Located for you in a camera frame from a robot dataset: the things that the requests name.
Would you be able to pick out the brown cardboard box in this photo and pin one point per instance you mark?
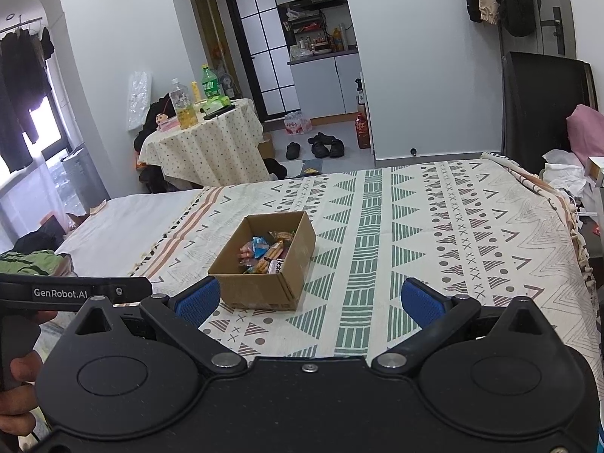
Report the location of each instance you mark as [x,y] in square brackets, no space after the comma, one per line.
[259,290]

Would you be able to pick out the cardboard box on floor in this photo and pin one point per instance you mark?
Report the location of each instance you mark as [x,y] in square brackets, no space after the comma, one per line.
[266,146]

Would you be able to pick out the dotted tablecloth table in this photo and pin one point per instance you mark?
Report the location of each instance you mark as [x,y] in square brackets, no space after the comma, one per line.
[203,151]

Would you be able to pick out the person's left hand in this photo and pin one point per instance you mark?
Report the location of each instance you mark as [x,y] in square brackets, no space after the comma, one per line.
[19,410]

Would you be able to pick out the small white fan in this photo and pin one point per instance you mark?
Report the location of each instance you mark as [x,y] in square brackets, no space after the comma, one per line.
[227,86]

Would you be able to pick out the hanging black bag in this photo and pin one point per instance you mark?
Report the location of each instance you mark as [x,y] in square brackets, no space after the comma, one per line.
[516,4]

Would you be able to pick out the black sandal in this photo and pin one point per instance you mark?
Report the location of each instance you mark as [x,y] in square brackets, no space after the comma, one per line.
[322,138]
[320,150]
[293,151]
[337,149]

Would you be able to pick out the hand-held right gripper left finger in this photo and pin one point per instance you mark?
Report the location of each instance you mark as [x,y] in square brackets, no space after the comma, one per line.
[200,299]

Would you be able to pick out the white plastic bag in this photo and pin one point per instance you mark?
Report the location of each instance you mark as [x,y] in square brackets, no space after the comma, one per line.
[564,174]

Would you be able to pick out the yellow oil bottle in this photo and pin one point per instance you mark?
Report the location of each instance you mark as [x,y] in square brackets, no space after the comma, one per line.
[184,108]

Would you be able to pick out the pink cartoon figure box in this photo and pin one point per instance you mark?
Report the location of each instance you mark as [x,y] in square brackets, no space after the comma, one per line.
[167,122]

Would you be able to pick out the grey kitchen cabinet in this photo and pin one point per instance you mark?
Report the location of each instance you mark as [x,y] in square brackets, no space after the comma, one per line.
[325,85]

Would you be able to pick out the long yellow-orange snack packet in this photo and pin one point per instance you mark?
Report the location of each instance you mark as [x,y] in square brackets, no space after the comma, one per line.
[273,250]

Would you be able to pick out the pink water bottle pack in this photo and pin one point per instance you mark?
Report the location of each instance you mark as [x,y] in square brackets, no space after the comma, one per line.
[297,123]

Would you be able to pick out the glass-pane sliding door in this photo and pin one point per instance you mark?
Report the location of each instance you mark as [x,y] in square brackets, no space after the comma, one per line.
[264,52]

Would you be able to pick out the bubble-wrapped white panel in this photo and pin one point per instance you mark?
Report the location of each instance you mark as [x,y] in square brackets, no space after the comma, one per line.
[139,99]

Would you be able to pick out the grey ribbed bin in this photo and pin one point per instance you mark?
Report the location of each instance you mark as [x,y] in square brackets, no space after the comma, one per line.
[81,179]

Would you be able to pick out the green soda bottle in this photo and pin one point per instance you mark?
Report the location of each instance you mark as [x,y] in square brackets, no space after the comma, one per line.
[211,82]

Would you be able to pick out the black spray bottle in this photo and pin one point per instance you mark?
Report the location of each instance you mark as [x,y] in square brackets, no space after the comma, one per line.
[361,92]

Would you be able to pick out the small yellow bottle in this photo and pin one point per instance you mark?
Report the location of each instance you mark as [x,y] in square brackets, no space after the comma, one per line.
[195,92]

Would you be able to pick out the red drink bottle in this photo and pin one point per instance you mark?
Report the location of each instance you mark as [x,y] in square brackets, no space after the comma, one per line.
[362,132]

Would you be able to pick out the pink pillow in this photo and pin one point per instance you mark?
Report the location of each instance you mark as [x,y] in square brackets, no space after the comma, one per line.
[587,134]

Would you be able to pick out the green folded clothes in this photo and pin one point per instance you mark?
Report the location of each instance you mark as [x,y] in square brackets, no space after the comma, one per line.
[33,262]

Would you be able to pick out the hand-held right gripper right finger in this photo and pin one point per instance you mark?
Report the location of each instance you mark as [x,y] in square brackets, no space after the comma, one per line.
[422,302]

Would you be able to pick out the black clothing on chair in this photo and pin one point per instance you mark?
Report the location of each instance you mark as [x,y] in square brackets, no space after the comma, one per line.
[148,151]

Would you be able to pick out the green tissue pack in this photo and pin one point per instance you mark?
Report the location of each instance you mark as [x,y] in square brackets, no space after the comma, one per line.
[218,104]

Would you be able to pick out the dark clothes on rack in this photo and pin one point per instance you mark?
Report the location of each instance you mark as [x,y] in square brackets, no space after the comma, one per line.
[21,85]

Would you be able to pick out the patterned bed blanket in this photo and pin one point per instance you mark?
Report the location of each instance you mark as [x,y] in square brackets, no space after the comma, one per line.
[401,226]

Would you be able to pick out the range hood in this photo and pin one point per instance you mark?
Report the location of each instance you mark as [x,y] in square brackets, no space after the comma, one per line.
[311,0]

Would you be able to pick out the white bed sheet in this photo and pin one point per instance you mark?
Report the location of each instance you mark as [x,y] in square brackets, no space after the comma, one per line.
[122,226]

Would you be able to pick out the black remote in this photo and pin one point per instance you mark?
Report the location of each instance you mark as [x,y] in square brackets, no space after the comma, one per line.
[219,112]

